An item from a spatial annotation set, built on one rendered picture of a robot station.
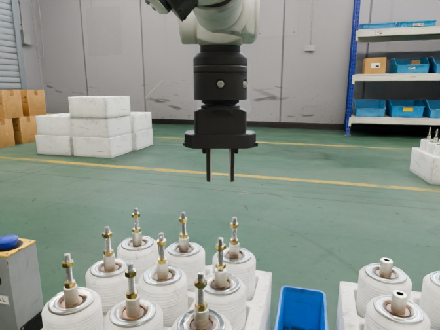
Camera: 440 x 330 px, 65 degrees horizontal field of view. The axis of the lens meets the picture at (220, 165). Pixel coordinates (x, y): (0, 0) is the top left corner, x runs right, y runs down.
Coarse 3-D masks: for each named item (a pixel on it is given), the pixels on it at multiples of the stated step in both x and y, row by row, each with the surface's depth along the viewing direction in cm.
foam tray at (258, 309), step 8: (208, 272) 84; (256, 272) 82; (264, 272) 82; (256, 280) 81; (264, 280) 79; (136, 288) 76; (256, 288) 76; (264, 288) 76; (192, 296) 73; (256, 296) 73; (264, 296) 73; (192, 304) 70; (248, 304) 70; (256, 304) 70; (264, 304) 70; (248, 312) 70; (256, 312) 68; (264, 312) 70; (248, 320) 65; (256, 320) 65; (264, 320) 71; (168, 328) 63; (248, 328) 63; (256, 328) 63; (264, 328) 72
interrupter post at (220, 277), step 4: (216, 268) 65; (216, 272) 63; (220, 272) 63; (224, 272) 63; (216, 276) 64; (220, 276) 63; (224, 276) 64; (216, 280) 64; (220, 280) 63; (224, 280) 64; (216, 284) 64; (220, 284) 64; (224, 284) 64
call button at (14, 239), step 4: (4, 236) 67; (8, 236) 67; (12, 236) 67; (16, 236) 67; (0, 240) 65; (4, 240) 65; (8, 240) 65; (12, 240) 65; (16, 240) 66; (0, 244) 64; (4, 244) 64; (8, 244) 65; (12, 244) 65; (0, 248) 65; (4, 248) 65
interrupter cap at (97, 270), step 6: (120, 258) 74; (96, 264) 72; (102, 264) 72; (120, 264) 72; (126, 264) 72; (90, 270) 69; (96, 270) 69; (102, 270) 70; (114, 270) 70; (120, 270) 69; (96, 276) 67; (102, 276) 67; (108, 276) 67
